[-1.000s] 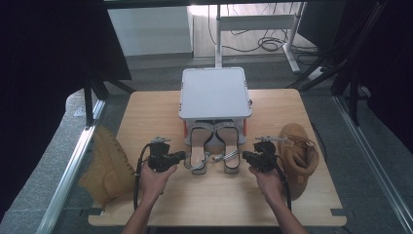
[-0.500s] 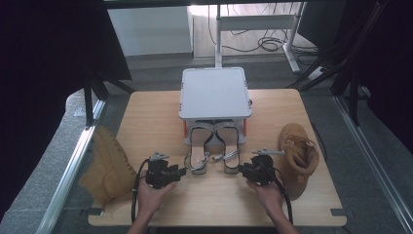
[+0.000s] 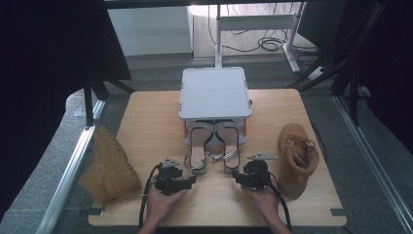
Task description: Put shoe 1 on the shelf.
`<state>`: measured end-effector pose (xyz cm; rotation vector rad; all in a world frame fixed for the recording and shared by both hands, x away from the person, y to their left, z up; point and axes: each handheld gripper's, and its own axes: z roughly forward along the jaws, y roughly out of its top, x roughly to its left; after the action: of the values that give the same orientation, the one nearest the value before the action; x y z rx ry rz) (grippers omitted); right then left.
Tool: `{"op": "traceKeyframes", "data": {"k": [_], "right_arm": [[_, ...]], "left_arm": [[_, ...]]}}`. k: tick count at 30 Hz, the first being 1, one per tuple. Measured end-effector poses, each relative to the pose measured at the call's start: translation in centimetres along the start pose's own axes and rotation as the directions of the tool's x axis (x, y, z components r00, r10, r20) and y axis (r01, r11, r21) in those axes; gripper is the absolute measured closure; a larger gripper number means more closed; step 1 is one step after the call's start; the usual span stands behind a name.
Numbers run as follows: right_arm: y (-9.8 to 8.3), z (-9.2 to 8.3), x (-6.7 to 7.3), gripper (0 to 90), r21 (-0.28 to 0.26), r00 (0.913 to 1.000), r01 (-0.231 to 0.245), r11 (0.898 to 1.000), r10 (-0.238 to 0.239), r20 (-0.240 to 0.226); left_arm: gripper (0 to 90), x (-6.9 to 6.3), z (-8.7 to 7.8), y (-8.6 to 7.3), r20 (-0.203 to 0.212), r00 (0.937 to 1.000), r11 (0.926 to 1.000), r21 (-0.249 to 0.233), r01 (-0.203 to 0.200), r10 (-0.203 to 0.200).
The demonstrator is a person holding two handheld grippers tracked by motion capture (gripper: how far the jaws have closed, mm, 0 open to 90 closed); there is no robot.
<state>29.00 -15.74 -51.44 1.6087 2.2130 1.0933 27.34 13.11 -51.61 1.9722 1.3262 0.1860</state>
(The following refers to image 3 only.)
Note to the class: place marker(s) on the tan suede boot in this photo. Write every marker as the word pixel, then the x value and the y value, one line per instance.
pixel 110 169
pixel 293 146

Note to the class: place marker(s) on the black metal stand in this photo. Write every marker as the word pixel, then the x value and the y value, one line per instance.
pixel 88 100
pixel 354 81

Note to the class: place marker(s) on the white desk frame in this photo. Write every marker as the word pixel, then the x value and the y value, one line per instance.
pixel 256 22

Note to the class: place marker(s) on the white two-tier shoe rack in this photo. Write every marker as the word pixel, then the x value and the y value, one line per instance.
pixel 214 94

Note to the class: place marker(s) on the person's left hand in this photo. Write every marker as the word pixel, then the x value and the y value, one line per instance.
pixel 162 204

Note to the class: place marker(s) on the black heeled sandal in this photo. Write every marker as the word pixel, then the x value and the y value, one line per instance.
pixel 198 146
pixel 230 143

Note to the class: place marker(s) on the white cabinet panel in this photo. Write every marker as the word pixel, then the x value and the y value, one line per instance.
pixel 149 31

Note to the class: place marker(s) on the black curtain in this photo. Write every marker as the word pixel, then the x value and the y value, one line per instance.
pixel 39 65
pixel 396 65

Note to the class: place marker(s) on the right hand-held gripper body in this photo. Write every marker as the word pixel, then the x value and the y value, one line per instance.
pixel 258 177

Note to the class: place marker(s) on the silver metal rail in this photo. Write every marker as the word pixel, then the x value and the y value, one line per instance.
pixel 69 175
pixel 373 159

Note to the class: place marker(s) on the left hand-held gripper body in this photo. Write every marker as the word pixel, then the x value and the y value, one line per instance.
pixel 165 182

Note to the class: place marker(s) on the person's right hand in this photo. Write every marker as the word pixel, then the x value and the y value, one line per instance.
pixel 268 204

